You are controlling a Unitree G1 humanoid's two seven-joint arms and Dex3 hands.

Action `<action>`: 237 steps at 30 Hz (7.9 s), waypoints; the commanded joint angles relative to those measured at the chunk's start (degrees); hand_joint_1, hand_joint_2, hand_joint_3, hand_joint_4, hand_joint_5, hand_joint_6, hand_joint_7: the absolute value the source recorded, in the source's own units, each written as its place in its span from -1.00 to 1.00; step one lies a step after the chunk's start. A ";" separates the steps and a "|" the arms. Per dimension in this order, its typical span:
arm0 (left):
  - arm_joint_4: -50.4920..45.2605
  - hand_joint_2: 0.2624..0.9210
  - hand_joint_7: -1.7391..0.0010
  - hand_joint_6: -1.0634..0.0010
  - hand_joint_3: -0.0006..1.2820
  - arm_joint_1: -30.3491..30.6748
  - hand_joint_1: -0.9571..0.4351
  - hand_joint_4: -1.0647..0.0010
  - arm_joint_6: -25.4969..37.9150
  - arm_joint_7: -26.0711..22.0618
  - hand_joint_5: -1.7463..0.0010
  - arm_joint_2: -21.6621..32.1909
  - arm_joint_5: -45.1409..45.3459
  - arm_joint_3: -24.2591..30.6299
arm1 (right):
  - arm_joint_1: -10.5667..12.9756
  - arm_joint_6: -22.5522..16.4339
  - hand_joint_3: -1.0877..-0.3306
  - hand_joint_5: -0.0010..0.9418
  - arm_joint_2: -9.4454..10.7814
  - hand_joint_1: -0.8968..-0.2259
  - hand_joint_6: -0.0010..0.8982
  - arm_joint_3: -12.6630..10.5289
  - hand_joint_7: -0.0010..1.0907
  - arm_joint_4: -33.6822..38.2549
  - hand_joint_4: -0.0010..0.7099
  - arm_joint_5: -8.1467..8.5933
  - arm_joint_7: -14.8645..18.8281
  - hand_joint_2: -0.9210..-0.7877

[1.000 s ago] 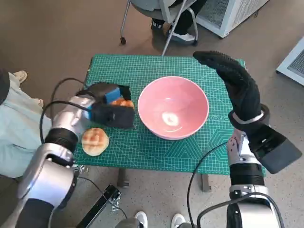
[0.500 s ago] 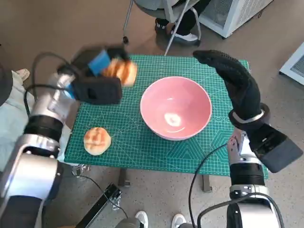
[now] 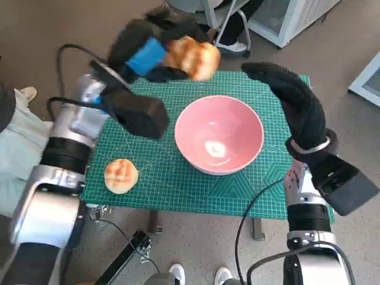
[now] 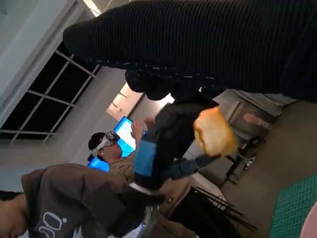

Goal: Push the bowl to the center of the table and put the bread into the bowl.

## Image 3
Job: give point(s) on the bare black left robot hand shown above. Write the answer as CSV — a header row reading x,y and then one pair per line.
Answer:
x,y
142,56

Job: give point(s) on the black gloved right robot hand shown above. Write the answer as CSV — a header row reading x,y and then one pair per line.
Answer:
x,y
302,110

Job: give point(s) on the long toy bread loaf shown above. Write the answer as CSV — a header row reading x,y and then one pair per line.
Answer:
x,y
193,58

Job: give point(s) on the pink bowl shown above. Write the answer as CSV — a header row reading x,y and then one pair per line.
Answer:
x,y
213,118

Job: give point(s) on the round toy bread bun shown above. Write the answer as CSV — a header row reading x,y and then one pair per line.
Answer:
x,y
121,175

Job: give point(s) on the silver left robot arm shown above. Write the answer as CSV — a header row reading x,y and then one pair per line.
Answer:
x,y
44,207

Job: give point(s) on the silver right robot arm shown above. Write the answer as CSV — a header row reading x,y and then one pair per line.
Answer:
x,y
308,219

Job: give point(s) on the white cabinet with glass door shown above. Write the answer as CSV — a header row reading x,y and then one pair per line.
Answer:
x,y
368,80

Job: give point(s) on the grey office chair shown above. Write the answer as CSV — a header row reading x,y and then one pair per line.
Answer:
x,y
207,12

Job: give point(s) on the silver metal pole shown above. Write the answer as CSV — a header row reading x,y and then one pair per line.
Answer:
x,y
225,22

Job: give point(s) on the white cabinet with mesh side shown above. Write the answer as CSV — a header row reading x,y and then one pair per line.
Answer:
x,y
291,17

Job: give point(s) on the dark table leg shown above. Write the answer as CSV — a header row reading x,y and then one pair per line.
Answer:
x,y
154,222
257,228

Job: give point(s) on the green cutting mat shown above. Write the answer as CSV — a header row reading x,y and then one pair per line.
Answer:
x,y
166,190

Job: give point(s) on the person's foot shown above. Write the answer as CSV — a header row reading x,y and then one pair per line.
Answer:
x,y
223,276
177,274

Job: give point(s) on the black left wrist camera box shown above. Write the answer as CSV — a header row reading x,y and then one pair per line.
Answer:
x,y
139,115

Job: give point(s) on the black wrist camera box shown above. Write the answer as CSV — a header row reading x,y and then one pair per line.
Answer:
x,y
139,115
344,184

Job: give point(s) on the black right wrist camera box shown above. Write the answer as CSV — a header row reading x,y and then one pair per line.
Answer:
x,y
344,184

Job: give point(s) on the black metal rail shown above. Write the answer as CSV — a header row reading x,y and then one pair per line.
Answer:
x,y
127,255

